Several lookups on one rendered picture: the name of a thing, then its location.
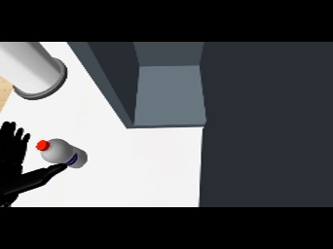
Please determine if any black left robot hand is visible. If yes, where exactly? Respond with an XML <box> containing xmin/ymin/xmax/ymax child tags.
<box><xmin>0</xmin><ymin>121</ymin><xmax>69</xmax><ymax>208</ymax></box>

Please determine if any dark grey cabinet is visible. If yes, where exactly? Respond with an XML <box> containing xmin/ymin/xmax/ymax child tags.
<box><xmin>68</xmin><ymin>42</ymin><xmax>208</xmax><ymax>129</ymax></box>

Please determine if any white cylindrical canister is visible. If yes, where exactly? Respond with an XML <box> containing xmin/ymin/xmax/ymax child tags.
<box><xmin>0</xmin><ymin>42</ymin><xmax>69</xmax><ymax>100</ymax></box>

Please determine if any dark grey cabinet door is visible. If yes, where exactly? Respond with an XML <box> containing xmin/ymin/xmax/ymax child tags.
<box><xmin>198</xmin><ymin>42</ymin><xmax>333</xmax><ymax>208</ymax></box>

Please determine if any red-capped water bottle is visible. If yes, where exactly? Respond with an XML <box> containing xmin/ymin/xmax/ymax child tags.
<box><xmin>35</xmin><ymin>138</ymin><xmax>88</xmax><ymax>169</ymax></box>

